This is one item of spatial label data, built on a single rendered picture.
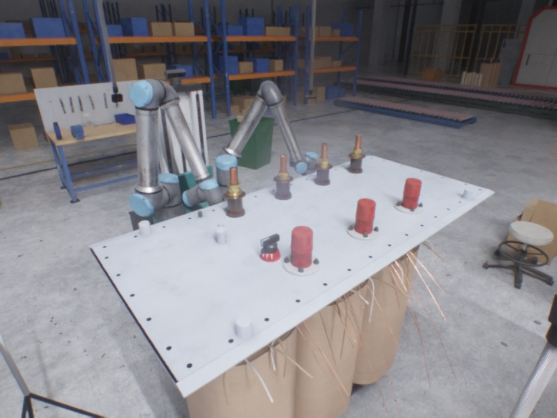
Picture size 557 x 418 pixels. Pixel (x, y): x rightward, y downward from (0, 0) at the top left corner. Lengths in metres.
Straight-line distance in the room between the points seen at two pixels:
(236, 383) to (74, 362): 1.86
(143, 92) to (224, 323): 1.22
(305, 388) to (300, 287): 0.84
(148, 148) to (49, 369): 1.79
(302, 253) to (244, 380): 0.49
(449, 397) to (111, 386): 2.19
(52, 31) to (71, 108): 3.15
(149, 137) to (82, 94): 4.16
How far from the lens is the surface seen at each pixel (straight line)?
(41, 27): 8.88
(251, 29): 10.93
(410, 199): 1.58
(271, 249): 1.16
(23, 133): 8.98
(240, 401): 1.39
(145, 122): 1.88
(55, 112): 5.98
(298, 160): 2.51
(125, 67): 9.34
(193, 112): 2.39
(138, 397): 2.63
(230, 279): 1.11
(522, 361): 3.15
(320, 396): 1.88
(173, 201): 2.20
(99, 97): 6.07
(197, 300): 1.05
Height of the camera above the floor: 2.04
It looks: 26 degrees down
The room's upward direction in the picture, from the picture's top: straight up
